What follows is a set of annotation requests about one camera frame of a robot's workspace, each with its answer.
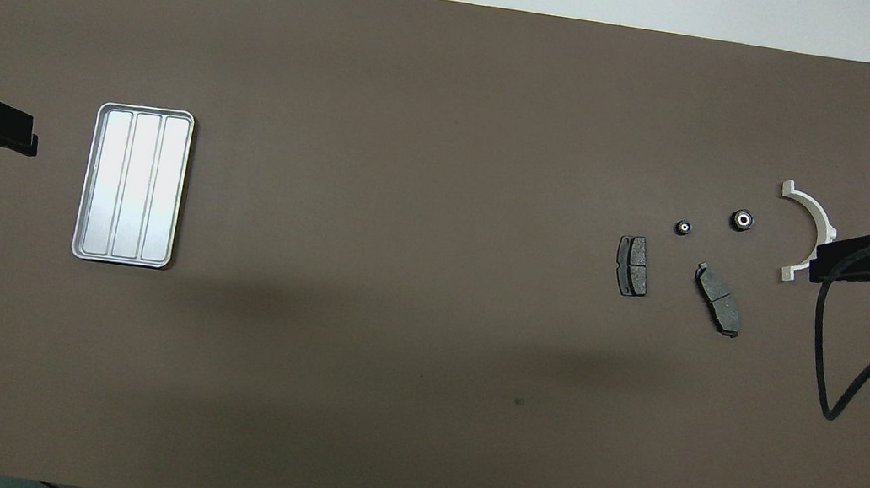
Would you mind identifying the short dark grey brake pad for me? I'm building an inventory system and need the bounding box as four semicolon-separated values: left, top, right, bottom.
612;233;655;300

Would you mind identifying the white semicircular plastic bracket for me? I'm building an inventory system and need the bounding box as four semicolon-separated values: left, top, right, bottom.
768;179;845;289

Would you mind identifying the brown paper table mat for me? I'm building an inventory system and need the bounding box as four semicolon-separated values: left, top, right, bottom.
0;0;870;488

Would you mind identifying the silver ribbed metal tray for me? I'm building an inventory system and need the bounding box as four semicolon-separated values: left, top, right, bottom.
70;98;197;273

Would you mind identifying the long dark grey brake pad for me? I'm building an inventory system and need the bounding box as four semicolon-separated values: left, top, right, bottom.
686;261;749;340

